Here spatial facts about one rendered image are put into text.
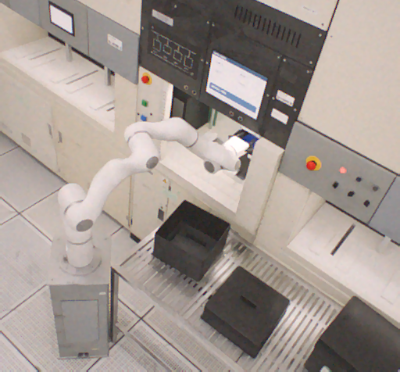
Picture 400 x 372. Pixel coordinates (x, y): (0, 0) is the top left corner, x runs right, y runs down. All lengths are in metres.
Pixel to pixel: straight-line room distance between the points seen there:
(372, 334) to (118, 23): 1.81
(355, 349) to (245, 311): 0.47
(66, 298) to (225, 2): 1.52
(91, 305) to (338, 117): 1.45
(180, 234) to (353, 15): 1.34
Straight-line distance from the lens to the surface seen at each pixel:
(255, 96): 2.00
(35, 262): 3.28
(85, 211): 1.94
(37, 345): 2.98
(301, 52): 1.82
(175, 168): 2.60
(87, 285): 2.27
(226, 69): 2.03
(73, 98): 3.12
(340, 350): 1.98
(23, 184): 3.76
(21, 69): 3.41
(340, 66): 1.78
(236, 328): 2.06
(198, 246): 2.38
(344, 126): 1.86
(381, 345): 2.07
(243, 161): 2.51
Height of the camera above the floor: 2.64
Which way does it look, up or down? 43 degrees down
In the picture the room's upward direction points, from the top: 11 degrees clockwise
